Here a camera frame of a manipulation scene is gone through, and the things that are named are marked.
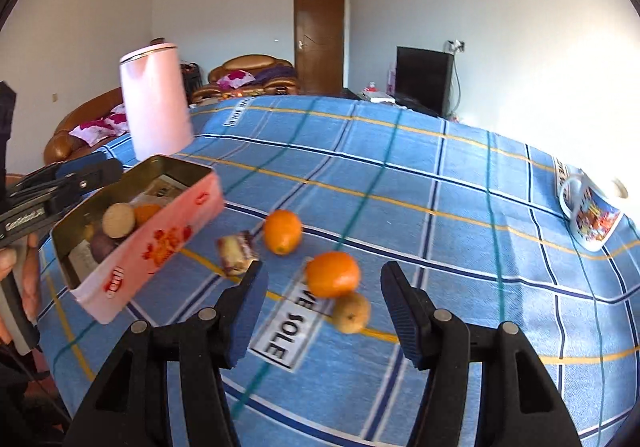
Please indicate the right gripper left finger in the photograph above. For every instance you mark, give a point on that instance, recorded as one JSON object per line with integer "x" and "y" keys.
{"x": 215, "y": 339}

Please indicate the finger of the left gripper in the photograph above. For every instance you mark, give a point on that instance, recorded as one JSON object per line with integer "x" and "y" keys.
{"x": 60, "y": 169}
{"x": 110, "y": 172}

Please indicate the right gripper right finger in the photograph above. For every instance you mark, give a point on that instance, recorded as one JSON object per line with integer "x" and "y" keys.
{"x": 437, "y": 341}

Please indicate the purple beet with stem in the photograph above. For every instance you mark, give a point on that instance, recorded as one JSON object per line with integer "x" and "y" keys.
{"x": 102, "y": 246}

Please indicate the large orange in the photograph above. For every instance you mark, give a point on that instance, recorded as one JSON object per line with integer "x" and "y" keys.
{"x": 144, "y": 212}

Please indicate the person left hand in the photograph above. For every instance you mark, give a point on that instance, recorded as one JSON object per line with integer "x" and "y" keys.
{"x": 20, "y": 295}

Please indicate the brown leather sofa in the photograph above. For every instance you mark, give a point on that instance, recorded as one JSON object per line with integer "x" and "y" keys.
{"x": 95, "y": 122}

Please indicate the pink metal tin box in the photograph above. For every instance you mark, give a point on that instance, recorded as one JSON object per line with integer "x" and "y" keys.
{"x": 117, "y": 280}

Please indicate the paper leaflet in tin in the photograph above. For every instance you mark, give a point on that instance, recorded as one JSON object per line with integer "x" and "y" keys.
{"x": 161, "y": 190}

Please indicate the wrapped snack cake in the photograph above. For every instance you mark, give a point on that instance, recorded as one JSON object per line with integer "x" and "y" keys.
{"x": 236, "y": 253}

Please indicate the yellow green lemon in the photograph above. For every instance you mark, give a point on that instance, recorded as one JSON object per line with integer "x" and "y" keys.
{"x": 351, "y": 313}

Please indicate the pink electric kettle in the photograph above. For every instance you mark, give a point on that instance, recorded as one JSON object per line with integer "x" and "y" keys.
{"x": 157, "y": 112}

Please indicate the small orange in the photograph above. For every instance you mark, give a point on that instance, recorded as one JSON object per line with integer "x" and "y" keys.
{"x": 283, "y": 232}

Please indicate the medium orange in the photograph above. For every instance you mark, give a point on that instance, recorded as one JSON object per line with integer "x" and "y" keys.
{"x": 332, "y": 274}

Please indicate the blue plaid tablecloth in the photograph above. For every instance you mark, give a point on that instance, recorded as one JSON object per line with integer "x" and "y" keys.
{"x": 471, "y": 217}

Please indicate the cartoon printed white mug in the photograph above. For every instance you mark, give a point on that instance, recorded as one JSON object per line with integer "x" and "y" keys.
{"x": 593, "y": 206}

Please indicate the brown leather armchair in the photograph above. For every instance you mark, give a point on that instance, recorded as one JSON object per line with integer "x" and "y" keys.
{"x": 248, "y": 76}

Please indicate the black television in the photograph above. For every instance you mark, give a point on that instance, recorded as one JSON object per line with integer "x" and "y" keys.
{"x": 423, "y": 79}

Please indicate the brown wooden door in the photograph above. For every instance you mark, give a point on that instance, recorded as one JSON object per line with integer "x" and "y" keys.
{"x": 319, "y": 27}

